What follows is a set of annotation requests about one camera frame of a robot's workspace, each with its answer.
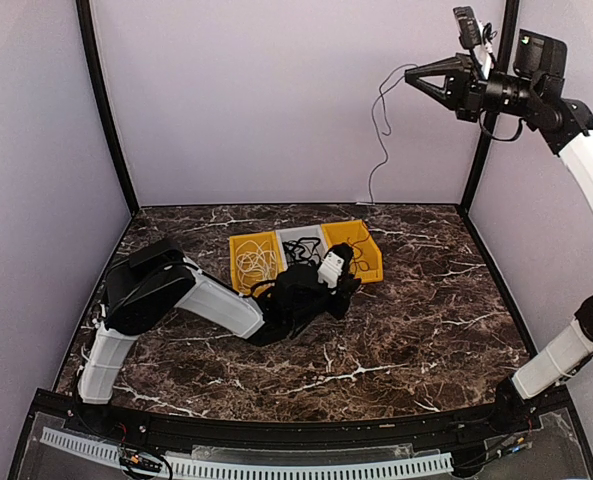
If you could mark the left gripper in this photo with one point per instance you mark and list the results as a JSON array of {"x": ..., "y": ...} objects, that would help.
[{"x": 347, "y": 288}]

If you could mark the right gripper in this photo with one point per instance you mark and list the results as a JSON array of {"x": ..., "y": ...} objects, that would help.
[{"x": 465, "y": 92}]

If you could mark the yellow bin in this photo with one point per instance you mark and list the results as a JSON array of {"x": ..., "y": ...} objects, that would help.
[
  {"x": 253, "y": 258},
  {"x": 368, "y": 262}
]

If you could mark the white bin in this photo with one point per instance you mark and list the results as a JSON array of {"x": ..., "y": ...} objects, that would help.
[{"x": 301, "y": 246}]

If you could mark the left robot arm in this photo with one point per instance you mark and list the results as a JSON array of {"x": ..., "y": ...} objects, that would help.
[{"x": 141, "y": 289}]

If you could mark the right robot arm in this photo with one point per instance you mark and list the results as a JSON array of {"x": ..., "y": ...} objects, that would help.
[{"x": 531, "y": 213}]

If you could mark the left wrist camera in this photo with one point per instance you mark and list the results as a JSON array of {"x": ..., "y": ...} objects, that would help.
[{"x": 335, "y": 265}]

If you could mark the right black frame post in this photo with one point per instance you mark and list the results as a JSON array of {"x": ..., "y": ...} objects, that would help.
[{"x": 507, "y": 34}]

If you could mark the black frame post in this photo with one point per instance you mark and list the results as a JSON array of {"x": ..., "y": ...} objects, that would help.
[
  {"x": 507, "y": 34},
  {"x": 102, "y": 101}
]

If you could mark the black front rail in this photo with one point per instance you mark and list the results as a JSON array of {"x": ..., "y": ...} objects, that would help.
[{"x": 181, "y": 433}]

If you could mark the left black frame post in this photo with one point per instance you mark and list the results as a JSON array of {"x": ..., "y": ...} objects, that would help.
[{"x": 102, "y": 101}]

